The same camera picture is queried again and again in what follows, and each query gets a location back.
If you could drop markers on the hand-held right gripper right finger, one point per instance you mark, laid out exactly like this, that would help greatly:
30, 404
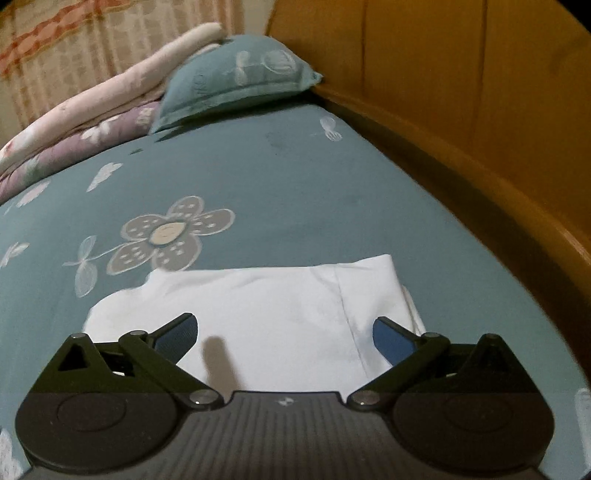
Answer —
392, 334

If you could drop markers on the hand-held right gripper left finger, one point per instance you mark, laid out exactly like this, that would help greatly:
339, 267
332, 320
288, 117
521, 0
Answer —
178, 334

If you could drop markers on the white printed long-sleeved shirt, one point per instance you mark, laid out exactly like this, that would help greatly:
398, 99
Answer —
277, 309

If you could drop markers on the purple floral quilt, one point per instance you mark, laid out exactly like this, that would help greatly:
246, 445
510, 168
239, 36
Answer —
83, 138

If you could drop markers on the pink floral quilt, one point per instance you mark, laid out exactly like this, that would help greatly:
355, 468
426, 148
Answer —
92, 106

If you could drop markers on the wooden headboard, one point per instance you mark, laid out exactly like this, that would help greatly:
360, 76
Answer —
461, 92

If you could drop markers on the teal floral pillow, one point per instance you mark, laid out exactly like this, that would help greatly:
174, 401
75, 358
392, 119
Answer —
231, 78

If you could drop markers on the orange patterned curtain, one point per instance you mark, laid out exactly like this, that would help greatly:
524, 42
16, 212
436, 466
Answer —
83, 41

